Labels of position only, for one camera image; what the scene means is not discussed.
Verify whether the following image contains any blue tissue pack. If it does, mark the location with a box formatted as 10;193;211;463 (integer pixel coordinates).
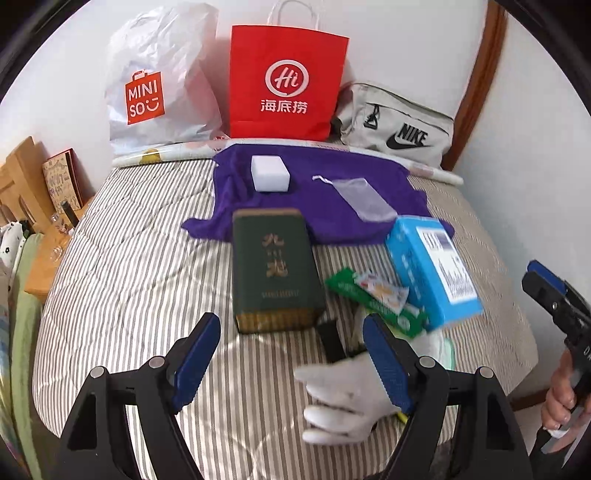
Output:
385;215;485;331

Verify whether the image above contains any grey waist bag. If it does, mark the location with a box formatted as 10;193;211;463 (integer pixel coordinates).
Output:
331;83;456;169

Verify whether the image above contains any white glove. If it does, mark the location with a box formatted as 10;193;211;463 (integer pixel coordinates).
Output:
294;330;458;445

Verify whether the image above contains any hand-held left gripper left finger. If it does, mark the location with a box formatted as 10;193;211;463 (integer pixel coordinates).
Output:
62;312;222;480

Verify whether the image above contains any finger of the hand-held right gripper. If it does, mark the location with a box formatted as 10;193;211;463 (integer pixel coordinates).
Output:
522;272;561;321
529;260;568;296

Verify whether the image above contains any wooden door frame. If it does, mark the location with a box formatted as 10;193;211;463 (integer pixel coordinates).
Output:
441;0;509;172

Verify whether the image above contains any person's right hand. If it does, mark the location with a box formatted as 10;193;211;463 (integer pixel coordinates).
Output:
541;351;581;432

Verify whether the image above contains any green bed sheet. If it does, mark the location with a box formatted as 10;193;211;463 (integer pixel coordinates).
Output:
8;231;49;480

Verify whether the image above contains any white plastic shopping bag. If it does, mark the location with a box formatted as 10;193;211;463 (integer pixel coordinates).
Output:
104;2;225;156

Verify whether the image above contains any white dotted plush toy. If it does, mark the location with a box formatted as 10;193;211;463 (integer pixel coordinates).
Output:
0;220;29;280

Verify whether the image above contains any dark green box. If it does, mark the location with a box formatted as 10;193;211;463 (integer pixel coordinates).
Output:
231;208;327;334

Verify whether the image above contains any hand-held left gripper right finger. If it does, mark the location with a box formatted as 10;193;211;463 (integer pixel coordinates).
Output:
362;314;529;480

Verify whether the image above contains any white sponge block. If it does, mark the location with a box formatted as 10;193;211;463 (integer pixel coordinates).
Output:
250;155;292;193

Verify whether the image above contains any wooden nightstand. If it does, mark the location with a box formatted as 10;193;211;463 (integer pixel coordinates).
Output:
0;136;96;305

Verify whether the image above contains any white mesh pouch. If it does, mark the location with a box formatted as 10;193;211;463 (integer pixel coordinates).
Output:
312;174;398;223

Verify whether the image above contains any small black object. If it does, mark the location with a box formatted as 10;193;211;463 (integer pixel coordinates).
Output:
316;318;352;364

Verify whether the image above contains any patterned brown box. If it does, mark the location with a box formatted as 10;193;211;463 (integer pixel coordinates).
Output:
42;148;84;214

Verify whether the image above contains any fruit print packet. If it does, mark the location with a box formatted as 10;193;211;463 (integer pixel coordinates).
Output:
353;271;411;315

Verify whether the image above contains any red paper bag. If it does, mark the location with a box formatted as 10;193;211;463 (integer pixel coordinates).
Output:
229;0;350;142

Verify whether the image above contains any purple cloth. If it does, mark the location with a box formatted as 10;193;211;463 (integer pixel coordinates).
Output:
181;143;431;246

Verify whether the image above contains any green tissue pack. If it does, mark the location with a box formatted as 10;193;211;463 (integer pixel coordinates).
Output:
325;269;430;338

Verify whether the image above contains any clear glass item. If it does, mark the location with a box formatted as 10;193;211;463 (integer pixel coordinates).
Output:
48;214;77;260

